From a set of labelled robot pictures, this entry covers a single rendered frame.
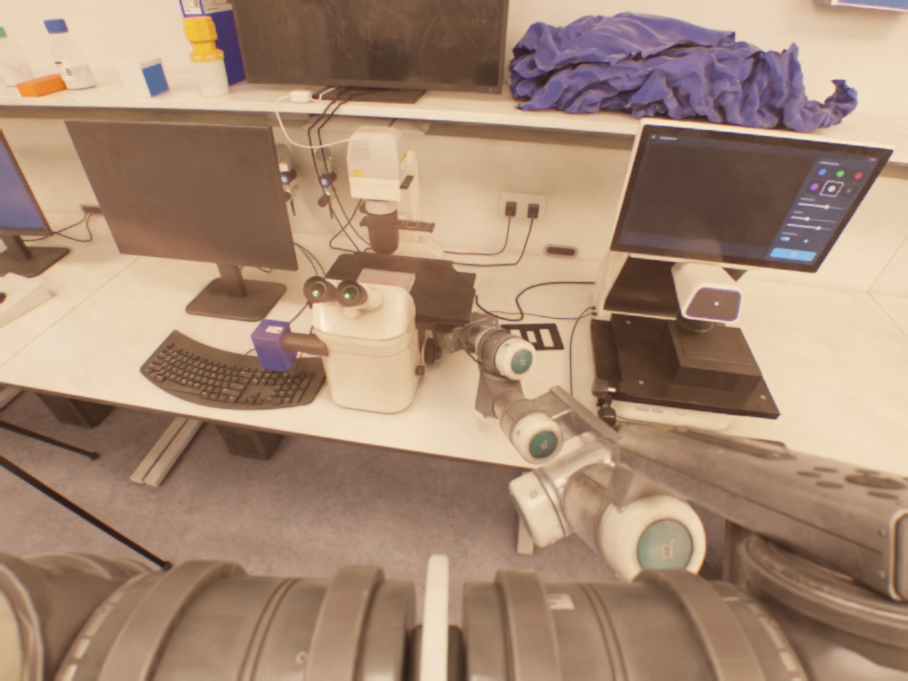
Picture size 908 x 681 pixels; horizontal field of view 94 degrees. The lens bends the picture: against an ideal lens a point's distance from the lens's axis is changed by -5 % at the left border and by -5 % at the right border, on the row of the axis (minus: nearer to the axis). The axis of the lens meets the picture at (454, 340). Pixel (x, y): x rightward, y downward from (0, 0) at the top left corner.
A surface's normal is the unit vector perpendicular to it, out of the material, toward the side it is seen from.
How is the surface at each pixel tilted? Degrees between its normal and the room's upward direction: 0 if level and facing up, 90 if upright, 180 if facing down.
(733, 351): 0
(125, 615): 23
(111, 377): 0
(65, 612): 49
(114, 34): 90
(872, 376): 0
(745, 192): 92
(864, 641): 63
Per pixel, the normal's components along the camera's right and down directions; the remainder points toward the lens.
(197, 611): 0.02, -0.95
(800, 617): -0.95, -0.03
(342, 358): -0.16, 0.66
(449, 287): 0.02, -0.75
